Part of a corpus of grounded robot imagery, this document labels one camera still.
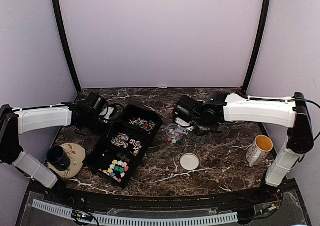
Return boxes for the white slotted cable duct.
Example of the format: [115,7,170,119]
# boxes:
[31,199,239,225]

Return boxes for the dark blue mug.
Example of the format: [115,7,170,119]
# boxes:
[46,146,71,171]

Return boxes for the white jar lid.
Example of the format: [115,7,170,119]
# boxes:
[179,153,200,171]

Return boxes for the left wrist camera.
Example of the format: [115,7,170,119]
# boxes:
[85,92,107,113]

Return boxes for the pile of small stick candies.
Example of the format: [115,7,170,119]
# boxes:
[129,117,156,133]

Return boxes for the white mug yellow inside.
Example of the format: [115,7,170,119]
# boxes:
[246,135,274,167]

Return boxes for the left black frame post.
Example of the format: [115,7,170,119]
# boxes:
[52,0,82,93]

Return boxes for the right black frame post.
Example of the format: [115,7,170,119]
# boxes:
[241,0,270,93]

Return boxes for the black frame post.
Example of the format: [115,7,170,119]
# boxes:
[52,0,82,93]
[241,0,270,93]

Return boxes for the candies inside glass jar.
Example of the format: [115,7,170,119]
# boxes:
[167,127,188,144]

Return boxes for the black front rail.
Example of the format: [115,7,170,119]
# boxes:
[27,180,283,213]

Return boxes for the pile of swirl lollipops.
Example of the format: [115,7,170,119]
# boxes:
[111,133,142,156]

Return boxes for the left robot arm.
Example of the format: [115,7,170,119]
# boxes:
[0,101,115,204]

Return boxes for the black three-compartment candy tray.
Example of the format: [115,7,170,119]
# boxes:
[84,104,163,189]

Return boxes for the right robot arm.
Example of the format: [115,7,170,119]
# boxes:
[187,93,316,203]

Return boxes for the pile of star candies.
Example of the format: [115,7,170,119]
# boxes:
[99,160,130,183]

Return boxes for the cream floral plate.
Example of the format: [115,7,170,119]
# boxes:
[48,143,86,179]

